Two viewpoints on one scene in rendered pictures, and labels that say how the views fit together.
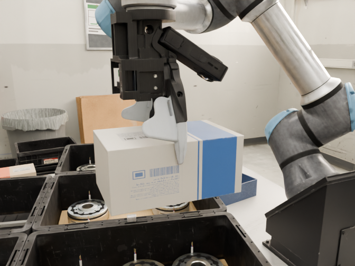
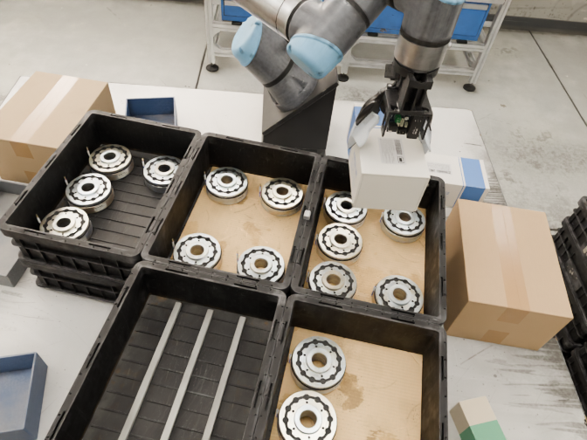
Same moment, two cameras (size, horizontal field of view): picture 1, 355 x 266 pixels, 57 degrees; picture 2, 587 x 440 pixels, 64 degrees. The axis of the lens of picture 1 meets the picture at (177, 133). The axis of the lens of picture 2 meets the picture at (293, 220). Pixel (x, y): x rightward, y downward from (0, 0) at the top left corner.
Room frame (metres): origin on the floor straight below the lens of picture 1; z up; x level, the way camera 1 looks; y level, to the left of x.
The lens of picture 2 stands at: (0.42, 0.73, 1.70)
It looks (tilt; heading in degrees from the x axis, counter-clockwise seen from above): 50 degrees down; 288
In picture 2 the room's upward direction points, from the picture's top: 7 degrees clockwise
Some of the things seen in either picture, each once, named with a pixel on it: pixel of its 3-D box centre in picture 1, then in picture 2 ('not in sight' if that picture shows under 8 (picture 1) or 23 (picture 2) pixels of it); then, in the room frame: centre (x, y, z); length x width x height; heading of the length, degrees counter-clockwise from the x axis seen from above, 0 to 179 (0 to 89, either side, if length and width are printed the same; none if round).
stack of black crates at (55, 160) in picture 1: (49, 173); not in sight; (2.28, 0.94, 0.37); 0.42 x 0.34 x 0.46; 112
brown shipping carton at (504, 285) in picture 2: not in sight; (496, 271); (0.15, -0.08, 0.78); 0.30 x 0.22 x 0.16; 105
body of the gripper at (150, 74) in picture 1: (145, 57); (407, 96); (0.47, 0.04, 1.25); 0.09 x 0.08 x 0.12; 112
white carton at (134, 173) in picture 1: (166, 160); (383, 155); (0.49, 0.02, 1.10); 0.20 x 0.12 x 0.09; 112
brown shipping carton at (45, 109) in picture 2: not in sight; (56, 129); (1.40, 0.00, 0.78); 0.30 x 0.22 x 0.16; 105
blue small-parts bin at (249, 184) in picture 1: (225, 186); (152, 126); (1.22, -0.19, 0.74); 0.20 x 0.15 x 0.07; 124
